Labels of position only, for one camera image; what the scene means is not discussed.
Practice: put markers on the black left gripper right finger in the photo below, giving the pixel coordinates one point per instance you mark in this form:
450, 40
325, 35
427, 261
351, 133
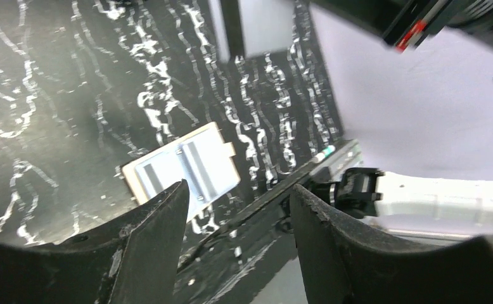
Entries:
346, 261

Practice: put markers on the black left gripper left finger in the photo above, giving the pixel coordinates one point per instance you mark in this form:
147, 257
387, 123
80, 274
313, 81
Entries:
130, 259

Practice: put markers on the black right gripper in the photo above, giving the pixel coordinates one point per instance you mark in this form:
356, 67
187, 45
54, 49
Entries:
406, 24

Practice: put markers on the white magnetic stripe card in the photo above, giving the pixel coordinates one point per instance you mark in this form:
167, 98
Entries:
208, 166

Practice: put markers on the tan blue card holder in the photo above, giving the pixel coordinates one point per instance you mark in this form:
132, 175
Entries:
132, 180

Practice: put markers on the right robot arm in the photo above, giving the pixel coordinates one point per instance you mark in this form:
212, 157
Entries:
425, 117

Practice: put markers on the white green marker pen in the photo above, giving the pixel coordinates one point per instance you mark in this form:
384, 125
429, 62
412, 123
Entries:
323, 154

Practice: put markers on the aluminium frame rail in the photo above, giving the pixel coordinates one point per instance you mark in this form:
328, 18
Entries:
348, 154

